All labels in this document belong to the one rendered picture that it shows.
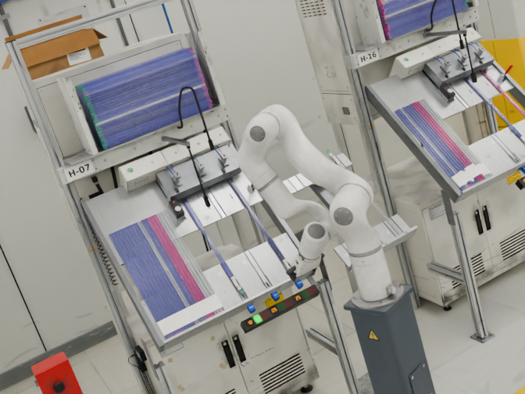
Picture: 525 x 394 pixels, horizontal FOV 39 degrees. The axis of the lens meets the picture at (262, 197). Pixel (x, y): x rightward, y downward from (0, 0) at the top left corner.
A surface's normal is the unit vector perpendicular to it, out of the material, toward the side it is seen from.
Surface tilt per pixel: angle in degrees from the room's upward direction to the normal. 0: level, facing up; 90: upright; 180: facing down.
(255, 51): 90
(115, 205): 45
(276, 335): 90
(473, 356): 0
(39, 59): 80
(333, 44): 90
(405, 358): 90
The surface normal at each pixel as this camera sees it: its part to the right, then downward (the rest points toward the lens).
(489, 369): -0.29, -0.91
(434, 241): 0.43, 0.14
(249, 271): 0.11, -0.54
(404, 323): 0.70, 0.01
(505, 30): -0.85, 0.38
